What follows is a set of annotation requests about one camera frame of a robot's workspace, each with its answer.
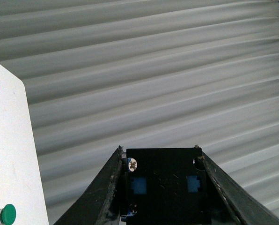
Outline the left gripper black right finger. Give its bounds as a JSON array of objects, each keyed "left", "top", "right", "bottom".
[{"left": 194, "top": 152, "right": 279, "bottom": 225}]

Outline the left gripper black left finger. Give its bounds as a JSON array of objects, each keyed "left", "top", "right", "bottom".
[{"left": 55, "top": 146, "right": 123, "bottom": 225}]

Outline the grey curtain right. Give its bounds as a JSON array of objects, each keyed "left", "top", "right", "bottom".
[{"left": 0, "top": 0, "right": 279, "bottom": 224}]

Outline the green push button switch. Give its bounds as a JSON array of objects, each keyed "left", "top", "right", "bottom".
[{"left": 0, "top": 204, "right": 16, "bottom": 225}]

